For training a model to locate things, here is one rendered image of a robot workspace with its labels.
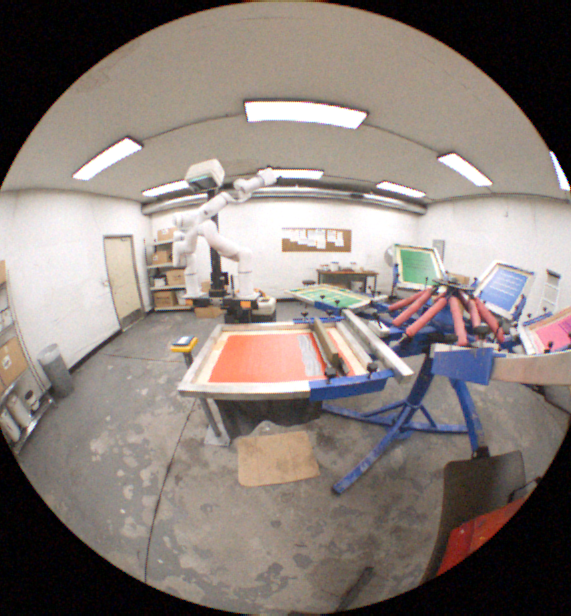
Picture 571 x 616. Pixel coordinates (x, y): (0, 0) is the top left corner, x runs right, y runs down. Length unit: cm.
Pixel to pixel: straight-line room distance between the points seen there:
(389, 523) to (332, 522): 39
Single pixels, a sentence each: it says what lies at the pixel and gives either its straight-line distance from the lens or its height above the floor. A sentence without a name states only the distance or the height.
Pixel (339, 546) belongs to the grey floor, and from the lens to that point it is 148.
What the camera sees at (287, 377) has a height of 96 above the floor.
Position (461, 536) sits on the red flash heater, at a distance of 51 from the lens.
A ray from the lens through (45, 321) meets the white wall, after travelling 366.
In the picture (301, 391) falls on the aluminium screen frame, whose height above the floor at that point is 99.
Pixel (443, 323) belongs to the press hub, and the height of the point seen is 107.
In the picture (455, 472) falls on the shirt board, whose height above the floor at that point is 95.
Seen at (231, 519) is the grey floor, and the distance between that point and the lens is 150.
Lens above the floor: 145
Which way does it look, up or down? 20 degrees down
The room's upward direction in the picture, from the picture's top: 1 degrees counter-clockwise
